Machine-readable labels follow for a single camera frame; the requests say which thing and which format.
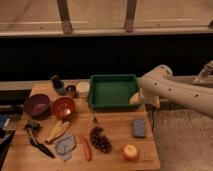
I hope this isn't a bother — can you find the white cup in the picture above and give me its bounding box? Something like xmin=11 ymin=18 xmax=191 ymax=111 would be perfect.
xmin=76 ymin=82 xmax=90 ymax=98

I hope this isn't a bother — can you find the red bowl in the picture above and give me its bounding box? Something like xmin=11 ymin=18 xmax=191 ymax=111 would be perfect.
xmin=51 ymin=97 xmax=75 ymax=120

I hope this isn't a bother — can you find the purple bowl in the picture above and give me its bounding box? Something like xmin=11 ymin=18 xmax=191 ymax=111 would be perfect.
xmin=23 ymin=94 xmax=50 ymax=117

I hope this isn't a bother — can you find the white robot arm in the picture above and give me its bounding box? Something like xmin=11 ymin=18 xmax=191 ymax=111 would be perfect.
xmin=129 ymin=65 xmax=213 ymax=118

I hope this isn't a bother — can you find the green plastic tray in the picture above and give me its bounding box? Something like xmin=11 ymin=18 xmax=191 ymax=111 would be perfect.
xmin=88 ymin=74 xmax=141 ymax=110

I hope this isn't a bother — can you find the blue sponge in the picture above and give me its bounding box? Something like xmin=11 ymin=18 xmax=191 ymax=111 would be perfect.
xmin=133 ymin=119 xmax=145 ymax=138

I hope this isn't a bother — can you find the small metal spoon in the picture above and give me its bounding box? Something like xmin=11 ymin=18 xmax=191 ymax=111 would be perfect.
xmin=88 ymin=104 xmax=98 ymax=124

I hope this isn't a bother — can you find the orange yellow apple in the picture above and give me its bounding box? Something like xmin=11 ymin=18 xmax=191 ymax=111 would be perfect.
xmin=122 ymin=144 xmax=138 ymax=161

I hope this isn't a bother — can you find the dark grape bunch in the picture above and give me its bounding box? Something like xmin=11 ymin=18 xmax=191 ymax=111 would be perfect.
xmin=89 ymin=126 xmax=112 ymax=153

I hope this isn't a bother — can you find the orange carrot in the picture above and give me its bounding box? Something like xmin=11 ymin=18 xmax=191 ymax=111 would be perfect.
xmin=78 ymin=135 xmax=92 ymax=161

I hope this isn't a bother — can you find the wooden cutting board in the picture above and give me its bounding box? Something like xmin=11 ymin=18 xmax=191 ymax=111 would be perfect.
xmin=1 ymin=82 xmax=161 ymax=171

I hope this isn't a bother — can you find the yellow banana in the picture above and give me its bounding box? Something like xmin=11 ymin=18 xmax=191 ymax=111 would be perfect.
xmin=45 ymin=120 xmax=70 ymax=144

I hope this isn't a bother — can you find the blue grey cloth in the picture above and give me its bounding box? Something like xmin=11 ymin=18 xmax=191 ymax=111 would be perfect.
xmin=55 ymin=133 xmax=76 ymax=161

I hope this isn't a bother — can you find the white bracket on rail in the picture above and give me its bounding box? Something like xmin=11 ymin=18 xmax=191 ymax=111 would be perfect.
xmin=195 ymin=60 xmax=213 ymax=82

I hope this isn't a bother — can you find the black handled peeler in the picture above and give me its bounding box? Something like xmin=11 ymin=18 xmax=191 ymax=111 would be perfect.
xmin=24 ymin=121 xmax=55 ymax=158

